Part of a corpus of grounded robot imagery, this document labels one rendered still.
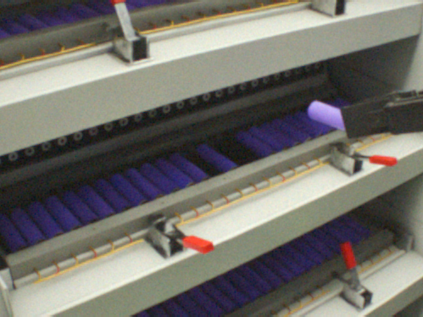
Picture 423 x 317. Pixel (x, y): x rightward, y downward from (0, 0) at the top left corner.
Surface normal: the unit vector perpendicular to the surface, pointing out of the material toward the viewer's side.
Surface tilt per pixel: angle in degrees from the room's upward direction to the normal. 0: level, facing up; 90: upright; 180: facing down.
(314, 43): 107
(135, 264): 17
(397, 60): 90
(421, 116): 93
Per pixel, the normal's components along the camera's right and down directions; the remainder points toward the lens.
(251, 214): 0.01, -0.86
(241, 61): 0.59, 0.42
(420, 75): -0.81, 0.29
